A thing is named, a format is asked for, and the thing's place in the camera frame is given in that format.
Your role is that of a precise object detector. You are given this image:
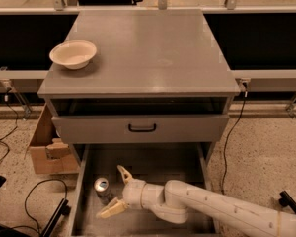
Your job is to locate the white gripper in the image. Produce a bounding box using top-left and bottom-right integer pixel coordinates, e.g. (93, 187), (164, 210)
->
(96, 165), (146, 219)

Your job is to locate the silver redbull can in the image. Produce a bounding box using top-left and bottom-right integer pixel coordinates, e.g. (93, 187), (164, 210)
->
(94, 177), (111, 204)

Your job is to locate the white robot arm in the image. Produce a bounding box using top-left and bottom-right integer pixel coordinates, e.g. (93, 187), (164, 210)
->
(97, 165), (296, 237)

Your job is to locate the open grey middle drawer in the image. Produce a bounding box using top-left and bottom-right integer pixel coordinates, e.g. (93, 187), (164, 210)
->
(68, 143), (222, 237)

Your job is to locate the grey drawer cabinet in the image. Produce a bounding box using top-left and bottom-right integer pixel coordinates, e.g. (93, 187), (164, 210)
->
(37, 9), (241, 237)

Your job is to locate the black stand leg left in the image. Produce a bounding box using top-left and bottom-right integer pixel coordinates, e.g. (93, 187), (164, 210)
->
(39, 198), (71, 237)

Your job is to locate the black stand leg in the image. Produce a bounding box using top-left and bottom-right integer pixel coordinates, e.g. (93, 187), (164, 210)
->
(39, 198), (71, 237)
(278, 191), (296, 214)

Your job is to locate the brown cardboard box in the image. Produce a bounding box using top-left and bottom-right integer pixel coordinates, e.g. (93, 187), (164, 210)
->
(28, 106), (79, 174)

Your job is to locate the white paper bowl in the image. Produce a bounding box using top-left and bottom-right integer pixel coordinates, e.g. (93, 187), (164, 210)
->
(49, 40), (97, 70)

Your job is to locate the black stand leg right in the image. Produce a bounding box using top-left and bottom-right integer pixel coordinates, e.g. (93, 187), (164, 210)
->
(278, 191), (296, 214)

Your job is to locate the black drawer handle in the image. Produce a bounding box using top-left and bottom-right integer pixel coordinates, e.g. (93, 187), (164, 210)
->
(128, 123), (157, 133)

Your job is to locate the black cable left floor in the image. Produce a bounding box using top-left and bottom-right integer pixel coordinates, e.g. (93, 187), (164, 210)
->
(9, 179), (69, 236)

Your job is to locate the thin black cable left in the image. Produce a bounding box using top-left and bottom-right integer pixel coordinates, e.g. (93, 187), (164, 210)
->
(0, 86), (20, 165)

